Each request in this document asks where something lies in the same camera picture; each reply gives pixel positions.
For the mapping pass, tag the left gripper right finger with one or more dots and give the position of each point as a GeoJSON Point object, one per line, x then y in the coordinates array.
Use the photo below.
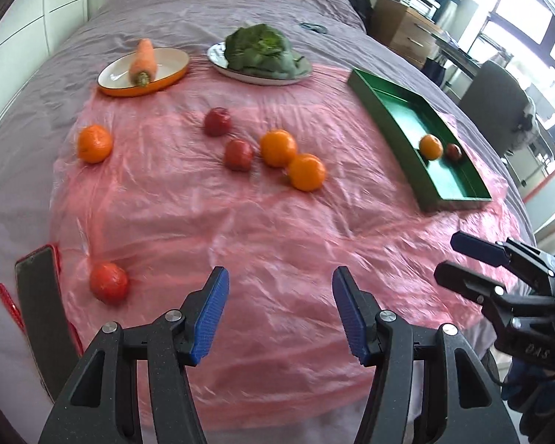
{"type": "Point", "coordinates": [427, 380]}

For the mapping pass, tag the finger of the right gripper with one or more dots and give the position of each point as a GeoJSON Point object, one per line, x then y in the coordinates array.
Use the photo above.
{"type": "Point", "coordinates": [499, 251]}
{"type": "Point", "coordinates": [495, 301]}

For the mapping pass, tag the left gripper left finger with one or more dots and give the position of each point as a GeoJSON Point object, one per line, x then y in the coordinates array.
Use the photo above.
{"type": "Point", "coordinates": [99, 402]}

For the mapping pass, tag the red tomato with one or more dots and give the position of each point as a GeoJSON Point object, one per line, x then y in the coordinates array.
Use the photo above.
{"type": "Point", "coordinates": [109, 284]}

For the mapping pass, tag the orange cluster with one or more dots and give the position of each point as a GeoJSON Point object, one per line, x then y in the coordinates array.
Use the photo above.
{"type": "Point", "coordinates": [278, 148]}
{"type": "Point", "coordinates": [430, 147]}
{"type": "Point", "coordinates": [306, 172]}

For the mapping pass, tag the small red apple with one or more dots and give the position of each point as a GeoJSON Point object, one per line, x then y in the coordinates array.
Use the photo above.
{"type": "Point", "coordinates": [238, 155]}
{"type": "Point", "coordinates": [217, 122]}

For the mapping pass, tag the small red apple back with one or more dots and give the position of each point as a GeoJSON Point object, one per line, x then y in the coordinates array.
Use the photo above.
{"type": "Point", "coordinates": [217, 122]}

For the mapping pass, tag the green rectangular tray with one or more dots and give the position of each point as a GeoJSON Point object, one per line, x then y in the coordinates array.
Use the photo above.
{"type": "Point", "coordinates": [438, 168]}

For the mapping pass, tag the red pen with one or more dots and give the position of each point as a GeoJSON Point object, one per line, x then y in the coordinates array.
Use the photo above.
{"type": "Point", "coordinates": [11, 307]}

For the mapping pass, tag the smartphone in red case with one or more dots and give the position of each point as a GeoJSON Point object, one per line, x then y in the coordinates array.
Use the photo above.
{"type": "Point", "coordinates": [53, 340]}

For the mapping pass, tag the grey office chair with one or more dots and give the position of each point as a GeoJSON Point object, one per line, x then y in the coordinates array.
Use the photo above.
{"type": "Point", "coordinates": [501, 109]}

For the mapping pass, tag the dark blue bag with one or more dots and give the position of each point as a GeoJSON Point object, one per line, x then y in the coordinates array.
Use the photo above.
{"type": "Point", "coordinates": [434, 70]}

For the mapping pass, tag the pink plastic sheet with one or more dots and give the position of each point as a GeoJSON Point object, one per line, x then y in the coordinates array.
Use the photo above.
{"type": "Point", "coordinates": [165, 208]}

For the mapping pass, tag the cluttered desk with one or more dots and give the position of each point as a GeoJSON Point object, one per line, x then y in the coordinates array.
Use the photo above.
{"type": "Point", "coordinates": [467, 64]}

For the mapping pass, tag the wooden drawer cabinet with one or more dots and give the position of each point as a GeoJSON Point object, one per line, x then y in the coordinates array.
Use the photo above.
{"type": "Point", "coordinates": [404, 31]}

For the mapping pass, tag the black backpack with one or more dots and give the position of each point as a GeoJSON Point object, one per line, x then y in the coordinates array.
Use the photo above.
{"type": "Point", "coordinates": [364, 9]}

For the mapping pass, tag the white round plate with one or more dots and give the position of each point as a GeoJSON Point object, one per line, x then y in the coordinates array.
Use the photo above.
{"type": "Point", "coordinates": [215, 55]}

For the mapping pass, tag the green leafy cabbage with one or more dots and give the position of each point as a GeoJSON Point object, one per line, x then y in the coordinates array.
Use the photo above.
{"type": "Point", "coordinates": [259, 47]}

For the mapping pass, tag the orange carrot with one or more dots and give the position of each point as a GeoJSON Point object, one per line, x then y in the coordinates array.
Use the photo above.
{"type": "Point", "coordinates": [143, 62]}

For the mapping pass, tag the orange oval dish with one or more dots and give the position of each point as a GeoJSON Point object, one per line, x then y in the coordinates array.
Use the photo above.
{"type": "Point", "coordinates": [123, 78]}

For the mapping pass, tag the white wardrobe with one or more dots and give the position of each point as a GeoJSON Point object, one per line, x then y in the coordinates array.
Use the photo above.
{"type": "Point", "coordinates": [31, 31]}

